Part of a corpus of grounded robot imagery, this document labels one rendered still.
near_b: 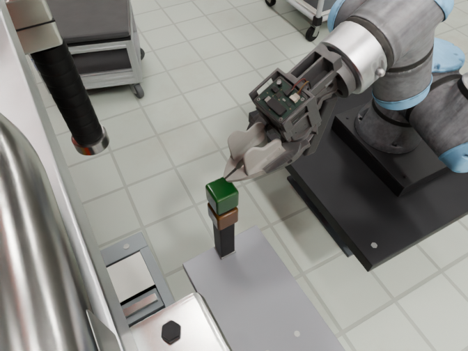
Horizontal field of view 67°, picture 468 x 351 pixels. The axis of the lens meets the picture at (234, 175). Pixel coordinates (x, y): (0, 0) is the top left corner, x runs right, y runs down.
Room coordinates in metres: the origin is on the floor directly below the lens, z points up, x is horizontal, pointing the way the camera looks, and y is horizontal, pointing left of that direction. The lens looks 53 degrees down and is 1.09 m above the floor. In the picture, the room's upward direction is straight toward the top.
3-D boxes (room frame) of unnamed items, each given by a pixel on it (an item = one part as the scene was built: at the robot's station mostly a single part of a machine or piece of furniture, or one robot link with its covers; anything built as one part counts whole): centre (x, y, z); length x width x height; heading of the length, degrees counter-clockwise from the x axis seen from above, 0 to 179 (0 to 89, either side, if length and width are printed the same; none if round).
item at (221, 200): (0.31, 0.02, 0.64); 0.04 x 0.04 x 0.04; 30
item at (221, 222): (0.31, 0.02, 0.59); 0.04 x 0.04 x 0.04; 30
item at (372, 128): (0.74, -0.45, 0.40); 0.19 x 0.19 x 0.10
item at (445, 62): (0.73, -0.46, 0.54); 0.17 x 0.15 x 0.18; 18
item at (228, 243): (0.31, 0.02, 0.55); 0.03 x 0.03 x 0.21; 30
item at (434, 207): (0.74, -0.45, 0.15); 0.60 x 0.60 x 0.30; 28
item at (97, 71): (1.41, 0.64, 0.17); 0.43 x 0.36 x 0.34; 102
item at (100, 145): (0.32, 0.19, 0.83); 0.04 x 0.04 x 0.16
